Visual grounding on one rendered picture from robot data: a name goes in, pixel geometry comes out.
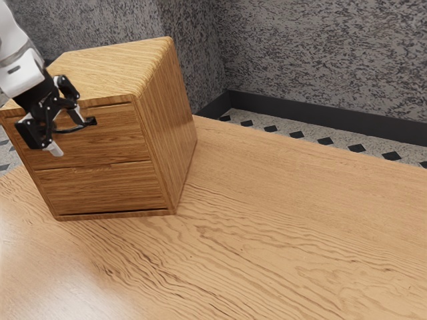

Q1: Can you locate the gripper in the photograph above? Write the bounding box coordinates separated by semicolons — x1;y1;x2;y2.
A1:
13;70;85;157

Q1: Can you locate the wooden drawer cabinet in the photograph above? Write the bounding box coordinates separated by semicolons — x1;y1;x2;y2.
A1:
0;36;199;223

